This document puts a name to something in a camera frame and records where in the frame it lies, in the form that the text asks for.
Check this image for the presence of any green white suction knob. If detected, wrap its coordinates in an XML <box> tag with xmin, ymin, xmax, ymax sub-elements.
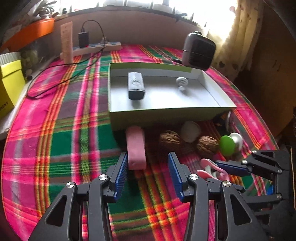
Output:
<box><xmin>219</xmin><ymin>133</ymin><xmax>243</xmax><ymax>157</ymax></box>

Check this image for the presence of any brown walnut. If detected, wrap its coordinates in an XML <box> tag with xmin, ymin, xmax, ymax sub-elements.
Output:
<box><xmin>159</xmin><ymin>130</ymin><xmax>182</xmax><ymax>151</ymax></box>
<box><xmin>197</xmin><ymin>136</ymin><xmax>219</xmax><ymax>159</ymax></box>

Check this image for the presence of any pink eraser block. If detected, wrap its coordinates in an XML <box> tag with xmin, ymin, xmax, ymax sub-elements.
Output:
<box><xmin>125</xmin><ymin>126</ymin><xmax>146</xmax><ymax>170</ymax></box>

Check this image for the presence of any white small jar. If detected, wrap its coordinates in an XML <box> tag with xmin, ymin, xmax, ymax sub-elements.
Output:
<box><xmin>180</xmin><ymin>121</ymin><xmax>201</xmax><ymax>143</ymax></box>

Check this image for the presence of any black grey remote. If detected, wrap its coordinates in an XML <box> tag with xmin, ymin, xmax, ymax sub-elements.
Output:
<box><xmin>127</xmin><ymin>72</ymin><xmax>145</xmax><ymax>100</ymax></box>

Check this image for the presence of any white round hook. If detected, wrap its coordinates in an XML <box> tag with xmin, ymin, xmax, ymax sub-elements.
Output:
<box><xmin>176</xmin><ymin>77</ymin><xmax>189</xmax><ymax>91</ymax></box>

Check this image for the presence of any black plush toy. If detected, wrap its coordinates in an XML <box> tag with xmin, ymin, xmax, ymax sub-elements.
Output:
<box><xmin>213</xmin><ymin>111</ymin><xmax>232</xmax><ymax>131</ymax></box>

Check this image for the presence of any plaid pink green blanket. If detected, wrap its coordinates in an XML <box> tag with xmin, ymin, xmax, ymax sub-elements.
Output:
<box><xmin>1</xmin><ymin>44</ymin><xmax>280</xmax><ymax>241</ymax></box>

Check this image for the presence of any green white cardboard tray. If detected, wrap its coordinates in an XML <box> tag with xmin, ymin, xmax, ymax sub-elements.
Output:
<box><xmin>108</xmin><ymin>62</ymin><xmax>236</xmax><ymax>131</ymax></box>

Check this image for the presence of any wooden cabinet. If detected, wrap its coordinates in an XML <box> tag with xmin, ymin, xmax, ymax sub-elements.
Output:
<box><xmin>234</xmin><ymin>4</ymin><xmax>295</xmax><ymax>136</ymax></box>

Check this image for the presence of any cream patterned curtain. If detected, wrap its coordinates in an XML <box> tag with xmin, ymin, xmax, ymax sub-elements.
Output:
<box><xmin>208</xmin><ymin>1</ymin><xmax>264</xmax><ymax>81</ymax></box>

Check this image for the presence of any grey black space heater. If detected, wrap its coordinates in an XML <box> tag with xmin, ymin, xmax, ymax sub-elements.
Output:
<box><xmin>181</xmin><ymin>31</ymin><xmax>216</xmax><ymax>71</ymax></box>

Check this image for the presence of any white power strip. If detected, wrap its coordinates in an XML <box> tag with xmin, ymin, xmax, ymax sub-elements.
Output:
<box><xmin>73</xmin><ymin>42</ymin><xmax>122</xmax><ymax>57</ymax></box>

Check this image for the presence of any yellow shoe box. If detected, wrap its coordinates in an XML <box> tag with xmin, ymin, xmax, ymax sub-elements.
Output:
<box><xmin>0</xmin><ymin>60</ymin><xmax>25</xmax><ymax>119</ymax></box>

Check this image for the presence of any white cosmetic tube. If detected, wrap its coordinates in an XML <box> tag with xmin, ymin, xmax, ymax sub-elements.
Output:
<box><xmin>61</xmin><ymin>22</ymin><xmax>73</xmax><ymax>64</ymax></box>

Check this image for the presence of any striped white box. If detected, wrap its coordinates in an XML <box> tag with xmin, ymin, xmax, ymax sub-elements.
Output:
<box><xmin>0</xmin><ymin>52</ymin><xmax>21</xmax><ymax>66</ymax></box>

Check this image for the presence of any orange container lid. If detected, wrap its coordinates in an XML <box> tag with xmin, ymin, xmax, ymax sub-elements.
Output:
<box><xmin>1</xmin><ymin>18</ymin><xmax>55</xmax><ymax>52</ymax></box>

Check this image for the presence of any black charger with cable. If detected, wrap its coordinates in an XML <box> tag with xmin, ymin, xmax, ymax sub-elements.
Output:
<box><xmin>26</xmin><ymin>20</ymin><xmax>106</xmax><ymax>100</ymax></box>

